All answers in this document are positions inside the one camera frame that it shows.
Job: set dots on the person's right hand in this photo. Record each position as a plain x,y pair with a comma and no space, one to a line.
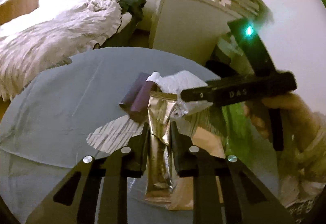
298,117

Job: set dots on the green plastic bag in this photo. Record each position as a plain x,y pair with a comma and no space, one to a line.
236,132

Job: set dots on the round table with blue cloth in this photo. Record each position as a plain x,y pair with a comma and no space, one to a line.
63,91

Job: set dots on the bed with white duvet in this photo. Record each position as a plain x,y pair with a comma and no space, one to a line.
51,41

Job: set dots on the person's right forearm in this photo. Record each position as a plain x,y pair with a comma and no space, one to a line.
308,178

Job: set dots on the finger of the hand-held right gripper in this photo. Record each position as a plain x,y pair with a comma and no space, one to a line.
196,94

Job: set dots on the brown paper bag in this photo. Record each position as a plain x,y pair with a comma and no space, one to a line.
206,137

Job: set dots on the purple tube with white cap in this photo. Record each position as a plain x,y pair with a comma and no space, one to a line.
141,104

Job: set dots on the brown padded headboard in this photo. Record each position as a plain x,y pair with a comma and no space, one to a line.
20,5

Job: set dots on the white cabinet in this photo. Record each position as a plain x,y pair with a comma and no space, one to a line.
183,30

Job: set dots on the silver foil wrapper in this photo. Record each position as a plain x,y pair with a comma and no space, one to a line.
175,80

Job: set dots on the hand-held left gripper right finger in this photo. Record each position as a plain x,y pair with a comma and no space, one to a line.
178,149

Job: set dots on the black bag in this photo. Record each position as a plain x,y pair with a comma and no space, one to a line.
216,67

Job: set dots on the dark green cloth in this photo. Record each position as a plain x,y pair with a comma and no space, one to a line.
132,5

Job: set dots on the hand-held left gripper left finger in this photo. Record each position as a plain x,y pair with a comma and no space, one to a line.
144,147

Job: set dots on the gold foil wrapper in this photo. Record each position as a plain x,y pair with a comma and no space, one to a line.
159,137

